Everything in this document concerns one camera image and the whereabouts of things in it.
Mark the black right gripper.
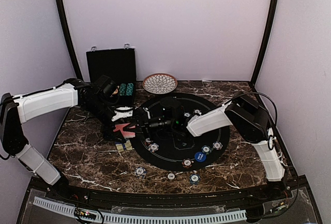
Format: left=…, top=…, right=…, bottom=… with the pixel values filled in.
left=124, top=111, right=175, bottom=141

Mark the red playing card deck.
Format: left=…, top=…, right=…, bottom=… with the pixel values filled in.
left=113, top=123, right=136, bottom=138

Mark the blue small blind button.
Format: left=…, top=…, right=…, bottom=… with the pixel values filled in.
left=194, top=152, right=206, bottom=162

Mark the brown white chip stack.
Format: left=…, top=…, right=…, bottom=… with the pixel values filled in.
left=167, top=173, right=175, bottom=181

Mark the blue tan chip stack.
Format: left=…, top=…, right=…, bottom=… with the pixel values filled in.
left=134, top=167, right=147, bottom=178

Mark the blue green chip stack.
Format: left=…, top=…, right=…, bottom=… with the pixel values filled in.
left=189, top=173, right=201, bottom=185

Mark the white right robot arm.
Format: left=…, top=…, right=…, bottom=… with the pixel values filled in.
left=136, top=93, right=285, bottom=200

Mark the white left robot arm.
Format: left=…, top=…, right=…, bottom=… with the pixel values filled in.
left=1, top=76, right=133, bottom=201

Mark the green chip row left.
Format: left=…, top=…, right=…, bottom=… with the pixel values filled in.
left=118, top=83, right=127, bottom=96

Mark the green chip row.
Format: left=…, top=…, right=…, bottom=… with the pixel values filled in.
left=118, top=83, right=127, bottom=96
left=125, top=83, right=134, bottom=96

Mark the green chip row right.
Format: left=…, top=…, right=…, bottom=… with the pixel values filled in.
left=125, top=83, right=134, bottom=96

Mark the round black poker mat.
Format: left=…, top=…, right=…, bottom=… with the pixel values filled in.
left=130, top=93, right=230, bottom=171

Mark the patterned ceramic plate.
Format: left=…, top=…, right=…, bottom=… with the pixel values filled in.
left=142, top=73, right=178, bottom=95

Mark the black poker chip case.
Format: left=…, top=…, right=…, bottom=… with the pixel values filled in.
left=86, top=48, right=137, bottom=106

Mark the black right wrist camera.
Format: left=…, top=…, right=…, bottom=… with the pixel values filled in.
left=160, top=97, right=184, bottom=119

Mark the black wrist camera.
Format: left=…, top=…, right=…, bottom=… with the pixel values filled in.
left=160, top=97, right=184, bottom=119
left=94, top=75, right=117, bottom=98

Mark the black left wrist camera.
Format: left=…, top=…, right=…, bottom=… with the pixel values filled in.
left=94, top=75, right=117, bottom=98

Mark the white cable tray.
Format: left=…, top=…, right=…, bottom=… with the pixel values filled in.
left=33, top=197, right=247, bottom=223

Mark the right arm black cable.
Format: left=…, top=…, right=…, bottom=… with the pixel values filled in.
left=219, top=92, right=277, bottom=151

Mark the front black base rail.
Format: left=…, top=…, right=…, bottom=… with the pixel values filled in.
left=50, top=178, right=300, bottom=214

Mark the black corner frame post left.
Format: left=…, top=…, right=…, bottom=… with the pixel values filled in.
left=55, top=0, right=83, bottom=80

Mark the black corner frame post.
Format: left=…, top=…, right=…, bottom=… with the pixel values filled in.
left=55, top=0, right=83, bottom=80
left=250, top=0, right=278, bottom=87

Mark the black corner frame post right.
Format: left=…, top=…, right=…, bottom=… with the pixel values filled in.
left=250, top=0, right=278, bottom=87

